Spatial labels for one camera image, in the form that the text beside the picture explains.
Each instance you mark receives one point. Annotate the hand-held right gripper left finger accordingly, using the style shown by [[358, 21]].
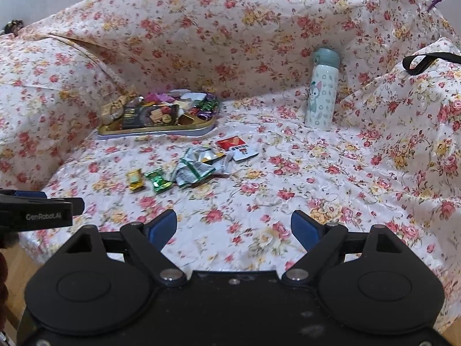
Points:
[[162, 229]]

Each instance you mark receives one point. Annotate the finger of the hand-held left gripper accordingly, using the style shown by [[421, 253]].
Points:
[[25, 194]]

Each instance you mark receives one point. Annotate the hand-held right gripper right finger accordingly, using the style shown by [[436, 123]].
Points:
[[304, 229]]

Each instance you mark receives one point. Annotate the green white snack packet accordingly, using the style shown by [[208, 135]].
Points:
[[194, 174], [192, 156]]

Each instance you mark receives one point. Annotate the gold tin tray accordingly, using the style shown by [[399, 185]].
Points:
[[162, 131]]

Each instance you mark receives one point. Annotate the green foil candy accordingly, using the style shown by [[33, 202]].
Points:
[[207, 102], [158, 181]]

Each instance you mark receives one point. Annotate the gold wrapped candy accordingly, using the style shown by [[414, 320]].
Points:
[[135, 180]]

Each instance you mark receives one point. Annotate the crumpled silver packet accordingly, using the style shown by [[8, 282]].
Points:
[[212, 155]]

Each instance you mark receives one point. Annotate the red white snack packet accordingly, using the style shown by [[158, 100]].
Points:
[[230, 143]]

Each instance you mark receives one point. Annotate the gold square chocolate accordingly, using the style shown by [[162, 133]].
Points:
[[187, 119]]

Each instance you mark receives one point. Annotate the black cracker packet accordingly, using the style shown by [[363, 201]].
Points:
[[144, 117]]

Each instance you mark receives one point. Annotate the purple candy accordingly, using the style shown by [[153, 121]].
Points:
[[205, 114]]

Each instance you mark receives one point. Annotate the gold brown snack packet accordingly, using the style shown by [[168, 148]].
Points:
[[113, 110]]

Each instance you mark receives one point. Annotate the pink candy wrapper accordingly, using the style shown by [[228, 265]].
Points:
[[158, 98]]

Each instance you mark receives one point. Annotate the silver foil packet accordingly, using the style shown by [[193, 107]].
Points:
[[191, 98]]

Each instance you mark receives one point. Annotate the pale green cartoon water bottle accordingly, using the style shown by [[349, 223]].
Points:
[[320, 93]]

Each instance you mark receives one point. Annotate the purple plastic peg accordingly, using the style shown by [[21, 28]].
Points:
[[435, 3]]

